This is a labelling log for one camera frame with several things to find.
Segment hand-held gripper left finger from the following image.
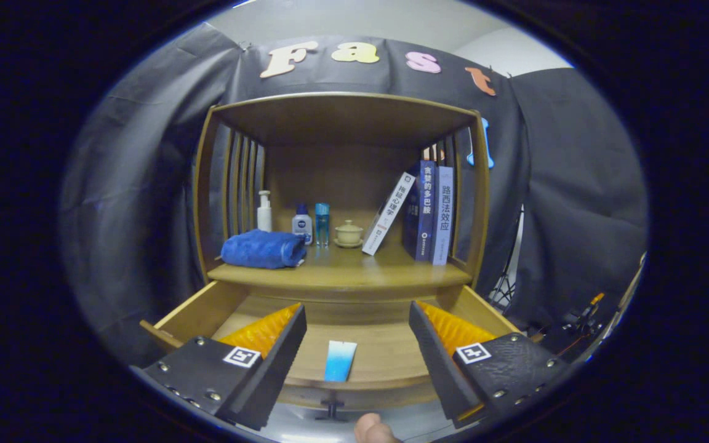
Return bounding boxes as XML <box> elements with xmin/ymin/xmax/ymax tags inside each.
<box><xmin>130</xmin><ymin>303</ymin><xmax>308</xmax><ymax>431</ymax></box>

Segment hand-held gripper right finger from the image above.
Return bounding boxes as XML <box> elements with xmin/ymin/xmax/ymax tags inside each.
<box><xmin>408</xmin><ymin>300</ymin><xmax>571</xmax><ymax>430</ymax></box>

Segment blue and white tube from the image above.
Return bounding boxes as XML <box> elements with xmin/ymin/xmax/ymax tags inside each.
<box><xmin>324</xmin><ymin>340</ymin><xmax>358</xmax><ymax>383</ymax></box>

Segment black round drawer knob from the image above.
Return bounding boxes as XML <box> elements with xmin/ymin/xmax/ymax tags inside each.
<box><xmin>316</xmin><ymin>399</ymin><xmax>349</xmax><ymax>423</ymax></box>

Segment wooden countertop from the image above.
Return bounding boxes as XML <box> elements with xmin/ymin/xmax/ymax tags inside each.
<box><xmin>207</xmin><ymin>243</ymin><xmax>473</xmax><ymax>291</ymax></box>

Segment wooden cabinet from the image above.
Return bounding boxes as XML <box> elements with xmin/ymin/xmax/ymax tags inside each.
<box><xmin>193</xmin><ymin>92</ymin><xmax>492</xmax><ymax>302</ymax></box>

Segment black light stand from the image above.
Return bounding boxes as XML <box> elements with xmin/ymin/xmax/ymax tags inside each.
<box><xmin>490</xmin><ymin>206</ymin><xmax>524</xmax><ymax>308</ymax></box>

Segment folded blue towel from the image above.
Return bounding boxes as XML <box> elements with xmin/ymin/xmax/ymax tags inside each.
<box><xmin>220</xmin><ymin>229</ymin><xmax>308</xmax><ymax>269</ymax></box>

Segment white bottle with blue cap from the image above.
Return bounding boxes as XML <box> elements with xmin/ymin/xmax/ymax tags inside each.
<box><xmin>292</xmin><ymin>203</ymin><xmax>313</xmax><ymax>245</ymax></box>

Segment light purple book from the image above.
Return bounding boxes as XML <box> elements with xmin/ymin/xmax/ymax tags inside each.
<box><xmin>431</xmin><ymin>166</ymin><xmax>455</xmax><ymax>266</ymax></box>

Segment white pump bottle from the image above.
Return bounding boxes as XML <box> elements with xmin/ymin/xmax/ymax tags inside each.
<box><xmin>257</xmin><ymin>190</ymin><xmax>273</xmax><ymax>233</ymax></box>

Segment translucent blue bottle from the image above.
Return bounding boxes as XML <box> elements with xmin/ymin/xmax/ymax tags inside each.
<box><xmin>314</xmin><ymin>202</ymin><xmax>330</xmax><ymax>247</ymax></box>

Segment yellow lidded teacup with saucer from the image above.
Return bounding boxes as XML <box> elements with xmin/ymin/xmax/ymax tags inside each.
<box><xmin>334</xmin><ymin>220</ymin><xmax>364</xmax><ymax>249</ymax></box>

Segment dark blue book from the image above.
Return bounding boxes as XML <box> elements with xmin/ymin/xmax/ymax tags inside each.
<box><xmin>401</xmin><ymin>160</ymin><xmax>438</xmax><ymax>262</ymax></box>

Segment black and orange device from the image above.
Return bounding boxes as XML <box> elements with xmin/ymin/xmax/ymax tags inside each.
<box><xmin>561</xmin><ymin>292</ymin><xmax>607</xmax><ymax>336</ymax></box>

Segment white book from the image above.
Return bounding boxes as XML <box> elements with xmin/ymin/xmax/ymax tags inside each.
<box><xmin>362</xmin><ymin>172</ymin><xmax>417</xmax><ymax>256</ymax></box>

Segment black backdrop cloth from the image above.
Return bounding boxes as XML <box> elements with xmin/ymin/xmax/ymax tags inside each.
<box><xmin>59</xmin><ymin>23</ymin><xmax>649</xmax><ymax>364</ymax></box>

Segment beige wooden frame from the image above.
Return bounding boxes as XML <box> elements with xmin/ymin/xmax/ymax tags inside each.
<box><xmin>613</xmin><ymin>251</ymin><xmax>647</xmax><ymax>327</ymax></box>

